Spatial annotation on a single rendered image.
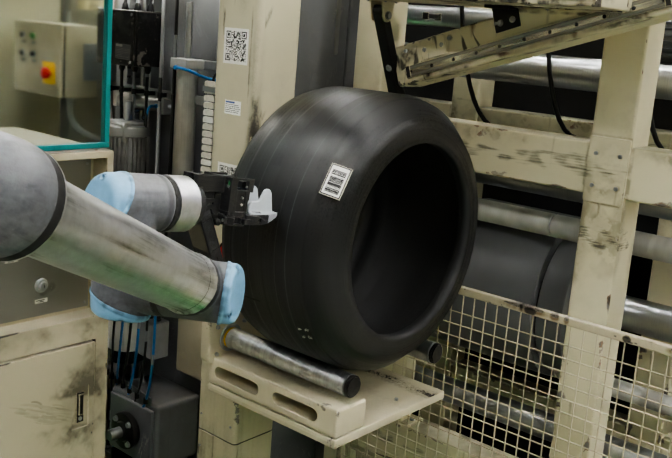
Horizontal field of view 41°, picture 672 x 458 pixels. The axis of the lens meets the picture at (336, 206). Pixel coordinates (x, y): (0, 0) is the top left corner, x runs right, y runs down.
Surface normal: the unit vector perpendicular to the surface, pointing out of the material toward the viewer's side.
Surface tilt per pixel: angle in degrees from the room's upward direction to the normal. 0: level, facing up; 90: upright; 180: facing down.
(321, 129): 40
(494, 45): 90
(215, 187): 90
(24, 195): 80
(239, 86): 90
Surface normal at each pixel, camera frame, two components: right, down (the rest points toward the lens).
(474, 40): -0.65, 0.10
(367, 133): 0.29, -0.44
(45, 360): 0.75, 0.18
